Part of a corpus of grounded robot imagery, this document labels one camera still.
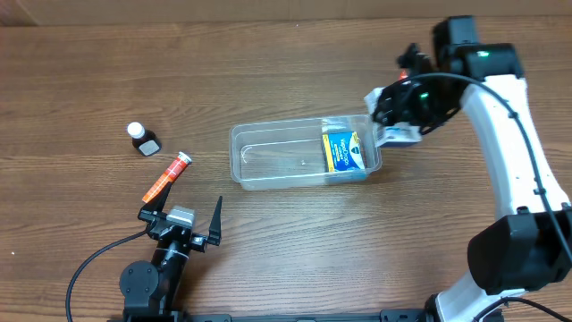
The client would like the red small box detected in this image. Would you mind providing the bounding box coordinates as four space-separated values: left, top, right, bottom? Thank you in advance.
399 70 408 81

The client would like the clear plastic container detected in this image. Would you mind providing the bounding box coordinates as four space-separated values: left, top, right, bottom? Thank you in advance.
229 114 382 191

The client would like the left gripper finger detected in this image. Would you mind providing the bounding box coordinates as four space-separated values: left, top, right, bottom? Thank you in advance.
209 196 223 237
141 182 172 214

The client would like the orange tablet tube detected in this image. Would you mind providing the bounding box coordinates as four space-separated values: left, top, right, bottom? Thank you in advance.
142 151 192 203

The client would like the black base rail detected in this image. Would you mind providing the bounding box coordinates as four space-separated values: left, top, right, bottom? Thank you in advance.
110 309 439 322

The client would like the dark brown medicine bottle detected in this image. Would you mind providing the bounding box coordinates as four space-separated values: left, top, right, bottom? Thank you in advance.
127 122 162 157

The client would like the blue VapoDrops box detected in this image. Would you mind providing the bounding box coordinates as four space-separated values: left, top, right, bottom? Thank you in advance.
322 131 366 173

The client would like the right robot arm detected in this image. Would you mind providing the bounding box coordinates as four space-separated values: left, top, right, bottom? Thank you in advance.
366 15 571 322

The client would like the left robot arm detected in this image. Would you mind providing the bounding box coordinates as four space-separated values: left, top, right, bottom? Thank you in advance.
119 184 223 322

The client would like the white small box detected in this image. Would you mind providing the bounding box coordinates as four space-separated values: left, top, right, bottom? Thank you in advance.
364 87 422 148

